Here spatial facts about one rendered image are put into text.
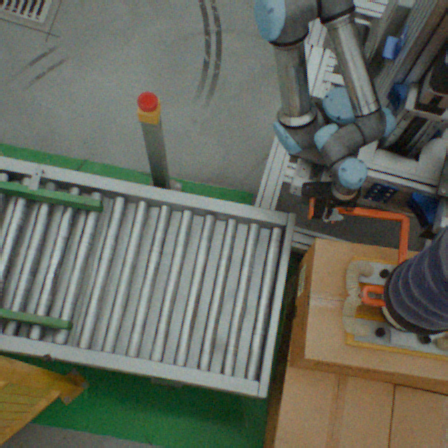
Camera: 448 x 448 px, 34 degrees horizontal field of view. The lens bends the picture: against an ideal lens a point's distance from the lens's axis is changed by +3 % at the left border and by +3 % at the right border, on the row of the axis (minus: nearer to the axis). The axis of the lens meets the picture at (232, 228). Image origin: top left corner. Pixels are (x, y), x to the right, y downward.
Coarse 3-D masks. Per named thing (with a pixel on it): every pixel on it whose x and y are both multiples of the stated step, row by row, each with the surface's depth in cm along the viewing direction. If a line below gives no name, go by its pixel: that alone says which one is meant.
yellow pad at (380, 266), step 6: (354, 258) 236; (360, 258) 236; (366, 258) 236; (372, 264) 235; (378, 264) 235; (384, 264) 235; (390, 264) 236; (396, 264) 236; (378, 270) 235; (384, 270) 232; (390, 270) 235; (360, 276) 234; (372, 276) 234; (378, 276) 234; (384, 276) 232; (360, 282) 234; (366, 282) 234; (372, 282) 234; (378, 282) 234; (384, 282) 234
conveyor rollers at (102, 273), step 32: (96, 192) 281; (64, 224) 277; (96, 224) 279; (160, 224) 279; (192, 224) 281; (256, 224) 281; (0, 256) 273; (32, 256) 274; (128, 256) 275; (160, 256) 277; (224, 256) 277; (0, 288) 271; (96, 288) 271; (128, 288) 273; (192, 288) 273; (224, 288) 274; (96, 320) 270; (160, 320) 270; (192, 320) 270; (256, 320) 272; (128, 352) 266; (160, 352) 267; (224, 352) 269; (256, 352) 268
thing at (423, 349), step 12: (372, 324) 230; (384, 324) 230; (348, 336) 229; (372, 336) 229; (384, 336) 229; (420, 336) 230; (432, 336) 230; (372, 348) 230; (384, 348) 229; (396, 348) 229; (408, 348) 229; (420, 348) 229; (432, 348) 229; (444, 360) 230
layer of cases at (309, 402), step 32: (288, 320) 293; (288, 352) 271; (288, 384) 266; (320, 384) 267; (352, 384) 267; (384, 384) 268; (288, 416) 263; (320, 416) 264; (352, 416) 264; (384, 416) 265; (416, 416) 265
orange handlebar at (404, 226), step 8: (368, 216) 228; (376, 216) 228; (384, 216) 227; (392, 216) 228; (400, 216) 228; (400, 224) 229; (408, 224) 227; (400, 232) 227; (408, 232) 227; (400, 240) 226; (400, 248) 225; (400, 256) 224; (368, 288) 221; (376, 288) 221; (360, 296) 221; (376, 304) 220; (384, 304) 220
